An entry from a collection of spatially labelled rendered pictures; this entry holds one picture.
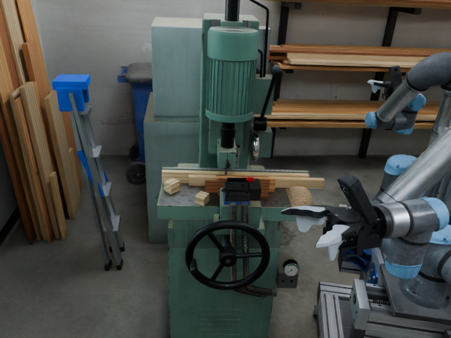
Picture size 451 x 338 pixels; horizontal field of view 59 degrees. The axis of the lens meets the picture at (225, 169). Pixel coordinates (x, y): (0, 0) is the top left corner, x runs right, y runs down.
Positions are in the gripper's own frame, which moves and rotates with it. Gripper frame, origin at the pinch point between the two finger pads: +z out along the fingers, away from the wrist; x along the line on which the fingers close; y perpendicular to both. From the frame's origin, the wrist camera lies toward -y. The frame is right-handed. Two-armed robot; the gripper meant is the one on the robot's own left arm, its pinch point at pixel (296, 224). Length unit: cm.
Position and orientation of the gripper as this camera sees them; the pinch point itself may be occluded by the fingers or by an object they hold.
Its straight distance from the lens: 80.5
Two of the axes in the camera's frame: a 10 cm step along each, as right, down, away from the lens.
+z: -9.6, 0.9, -2.8
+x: -2.9, -3.1, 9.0
